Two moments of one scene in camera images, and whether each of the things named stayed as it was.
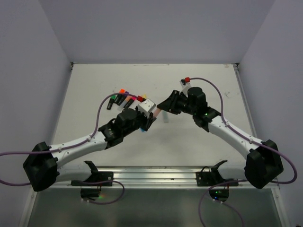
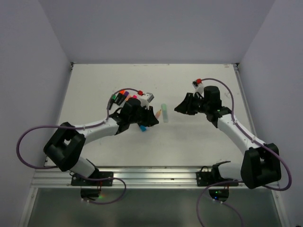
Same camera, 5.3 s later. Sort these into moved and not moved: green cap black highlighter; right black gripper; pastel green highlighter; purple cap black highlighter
Moved: right black gripper
Not moved: pastel green highlighter; green cap black highlighter; purple cap black highlighter
